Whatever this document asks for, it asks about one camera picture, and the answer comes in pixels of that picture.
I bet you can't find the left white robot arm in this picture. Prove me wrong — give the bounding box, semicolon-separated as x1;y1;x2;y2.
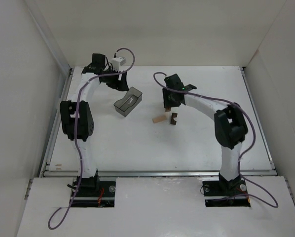
60;53;129;192

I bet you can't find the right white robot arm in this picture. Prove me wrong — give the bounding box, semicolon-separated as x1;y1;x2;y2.
162;74;248;190

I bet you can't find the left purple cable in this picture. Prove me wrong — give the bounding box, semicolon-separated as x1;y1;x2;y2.
48;47;136;229

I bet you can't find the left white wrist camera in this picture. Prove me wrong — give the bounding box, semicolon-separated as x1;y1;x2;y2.
111;56;126;71

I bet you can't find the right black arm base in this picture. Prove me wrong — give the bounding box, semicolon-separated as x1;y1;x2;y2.
202;180;251;207

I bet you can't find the light wood rectangular block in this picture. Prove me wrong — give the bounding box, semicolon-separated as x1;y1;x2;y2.
152;115;167;123

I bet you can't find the grey translucent plastic bin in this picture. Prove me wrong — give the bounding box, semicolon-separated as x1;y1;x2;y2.
114;87;143;117

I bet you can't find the purple cable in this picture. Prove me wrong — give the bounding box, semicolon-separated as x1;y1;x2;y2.
153;72;279;208
48;47;136;229

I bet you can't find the dark wood arch block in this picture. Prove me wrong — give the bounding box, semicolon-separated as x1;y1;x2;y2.
170;113;178;125

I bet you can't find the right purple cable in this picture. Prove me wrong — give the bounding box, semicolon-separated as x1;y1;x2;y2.
153;72;279;208

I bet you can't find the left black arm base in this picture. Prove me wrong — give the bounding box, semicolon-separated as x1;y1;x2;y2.
71;174;116;208

